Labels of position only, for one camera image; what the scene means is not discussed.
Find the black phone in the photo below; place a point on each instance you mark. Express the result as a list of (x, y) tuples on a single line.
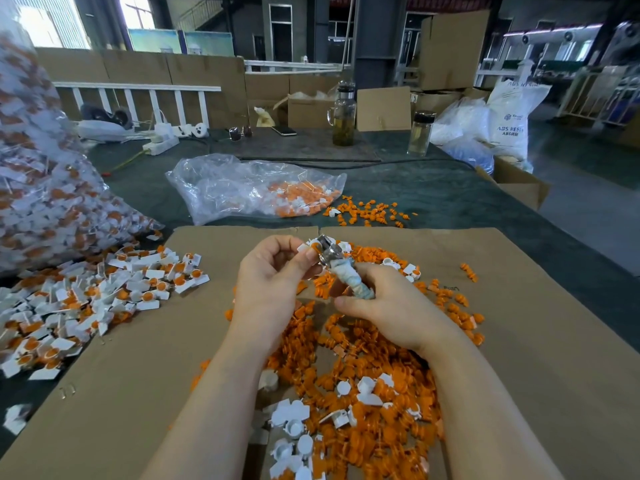
[(286, 131)]

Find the tall brown cardboard box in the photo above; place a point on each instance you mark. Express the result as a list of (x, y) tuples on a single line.
[(454, 51)]

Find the pile of assembled white-orange parts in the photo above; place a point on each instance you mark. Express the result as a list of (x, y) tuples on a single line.
[(65, 307)]

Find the white oval plastic device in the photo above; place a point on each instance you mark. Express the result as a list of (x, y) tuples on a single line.
[(102, 130)]

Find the open brown cardboard box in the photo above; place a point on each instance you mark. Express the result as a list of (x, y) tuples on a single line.
[(513, 185)]

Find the glass tea jar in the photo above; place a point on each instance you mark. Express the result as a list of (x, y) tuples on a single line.
[(344, 115)]

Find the white power strip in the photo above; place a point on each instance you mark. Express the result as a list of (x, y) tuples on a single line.
[(162, 143)]

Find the scatter of orange offcuts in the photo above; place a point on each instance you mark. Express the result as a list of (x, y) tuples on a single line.
[(372, 212)]

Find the glass bottle with black lid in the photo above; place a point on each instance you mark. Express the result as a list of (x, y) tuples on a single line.
[(421, 134)]

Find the person's left hand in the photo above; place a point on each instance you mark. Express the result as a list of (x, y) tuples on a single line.
[(265, 293)]

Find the white woven sack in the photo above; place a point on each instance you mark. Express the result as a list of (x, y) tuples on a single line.
[(518, 118)]

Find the pile of orange and white parts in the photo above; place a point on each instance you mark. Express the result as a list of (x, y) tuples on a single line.
[(355, 405)]

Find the large clear bag of seals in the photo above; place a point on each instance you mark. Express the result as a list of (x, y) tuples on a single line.
[(55, 200)]

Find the white metal rack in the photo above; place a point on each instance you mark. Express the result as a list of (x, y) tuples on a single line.
[(602, 94)]

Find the flat brown cardboard panel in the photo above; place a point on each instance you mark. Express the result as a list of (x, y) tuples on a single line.
[(385, 109)]

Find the person's right forearm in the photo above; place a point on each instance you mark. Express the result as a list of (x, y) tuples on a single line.
[(495, 433)]

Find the person's left forearm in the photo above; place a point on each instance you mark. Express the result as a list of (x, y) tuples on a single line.
[(210, 430)]

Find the white railing frame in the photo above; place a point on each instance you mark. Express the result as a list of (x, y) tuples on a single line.
[(138, 87)]

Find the row of upright cardboard sheets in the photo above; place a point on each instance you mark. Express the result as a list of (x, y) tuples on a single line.
[(220, 73)]

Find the person's right hand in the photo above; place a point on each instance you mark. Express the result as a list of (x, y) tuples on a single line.
[(400, 310)]

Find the small clear plastic bag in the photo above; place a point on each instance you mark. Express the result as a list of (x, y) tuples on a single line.
[(220, 189)]

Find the brown cardboard sheet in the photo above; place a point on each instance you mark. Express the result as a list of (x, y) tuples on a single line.
[(578, 355), (110, 375)]

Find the clear blue plastic bag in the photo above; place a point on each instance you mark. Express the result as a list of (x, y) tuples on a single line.
[(463, 138)]

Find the orange white plastic piece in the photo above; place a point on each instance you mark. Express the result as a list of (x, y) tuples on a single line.
[(196, 283), (192, 261), (306, 245)]

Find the dark steel pillar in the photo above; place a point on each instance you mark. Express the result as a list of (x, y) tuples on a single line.
[(380, 41)]

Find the open cardboard box with paper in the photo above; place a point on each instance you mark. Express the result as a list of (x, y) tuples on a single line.
[(306, 112)]

